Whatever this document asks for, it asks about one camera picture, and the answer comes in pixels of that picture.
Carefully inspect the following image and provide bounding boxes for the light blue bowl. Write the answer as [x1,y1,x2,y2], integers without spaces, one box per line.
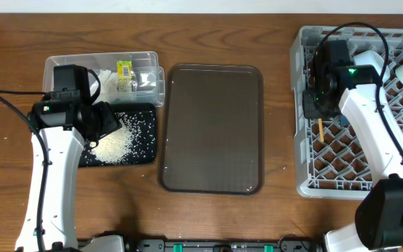
[351,50,384,84]

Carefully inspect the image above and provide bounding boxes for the white napkin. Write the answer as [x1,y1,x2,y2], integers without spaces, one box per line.
[97,70,120,103]

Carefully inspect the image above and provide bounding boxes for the wooden chopstick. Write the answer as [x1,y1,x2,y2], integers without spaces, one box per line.
[318,118,325,143]

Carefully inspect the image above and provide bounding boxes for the pile of white rice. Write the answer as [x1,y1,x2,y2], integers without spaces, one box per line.
[87,113,155,165]

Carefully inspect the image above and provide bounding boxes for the yellow snack wrapper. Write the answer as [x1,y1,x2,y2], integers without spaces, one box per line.
[117,60,132,92]

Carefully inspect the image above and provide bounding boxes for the dark blue plate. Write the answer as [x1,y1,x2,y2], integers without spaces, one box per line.
[339,115,350,127]

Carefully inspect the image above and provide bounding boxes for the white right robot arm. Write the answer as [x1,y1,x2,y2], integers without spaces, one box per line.
[302,40,403,251]

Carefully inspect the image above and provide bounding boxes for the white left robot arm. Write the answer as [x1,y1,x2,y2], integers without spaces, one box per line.
[15,64,122,251]

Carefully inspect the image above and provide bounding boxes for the black waste tray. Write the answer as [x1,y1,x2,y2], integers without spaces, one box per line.
[78,102,157,168]

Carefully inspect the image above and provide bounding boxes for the clear plastic waste bin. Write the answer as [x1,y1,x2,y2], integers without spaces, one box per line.
[43,51,165,107]

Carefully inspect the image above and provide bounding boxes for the grey dishwasher rack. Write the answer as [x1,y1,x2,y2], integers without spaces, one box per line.
[290,26,403,200]

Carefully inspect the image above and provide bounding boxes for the brown serving tray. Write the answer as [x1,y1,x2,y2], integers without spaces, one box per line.
[158,64,264,196]

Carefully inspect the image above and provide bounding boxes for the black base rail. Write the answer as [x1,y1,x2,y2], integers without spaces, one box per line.
[78,231,327,252]

